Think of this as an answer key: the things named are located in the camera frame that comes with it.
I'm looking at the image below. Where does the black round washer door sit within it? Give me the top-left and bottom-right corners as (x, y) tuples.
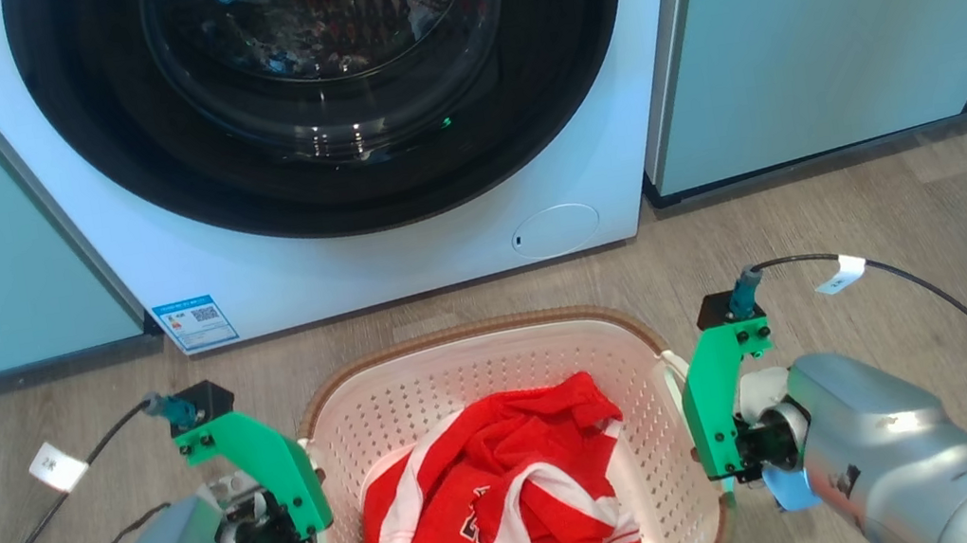
(1, 0), (655, 281)

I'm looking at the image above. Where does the round white filter cover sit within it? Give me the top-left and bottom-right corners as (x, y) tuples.
(506, 199), (606, 264)

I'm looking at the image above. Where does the thin black cable loop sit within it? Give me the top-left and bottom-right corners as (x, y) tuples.
(96, 501), (177, 543)

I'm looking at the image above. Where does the white cable tag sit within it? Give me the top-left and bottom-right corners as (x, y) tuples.
(25, 436), (93, 498)
(811, 250), (871, 299)

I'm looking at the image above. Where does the cream perforated laundry basket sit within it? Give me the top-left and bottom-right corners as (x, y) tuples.
(283, 286), (738, 543)

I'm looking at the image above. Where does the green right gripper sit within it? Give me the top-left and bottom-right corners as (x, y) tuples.
(671, 312), (808, 492)

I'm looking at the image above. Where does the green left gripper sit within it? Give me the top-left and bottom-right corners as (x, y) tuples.
(170, 397), (339, 543)

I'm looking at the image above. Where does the red and white jersey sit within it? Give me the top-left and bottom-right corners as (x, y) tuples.
(338, 366), (651, 543)

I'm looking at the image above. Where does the white front-load washing machine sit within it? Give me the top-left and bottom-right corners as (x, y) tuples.
(0, 0), (749, 384)

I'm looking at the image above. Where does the blue energy label sticker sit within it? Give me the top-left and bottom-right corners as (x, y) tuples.
(151, 292), (243, 358)

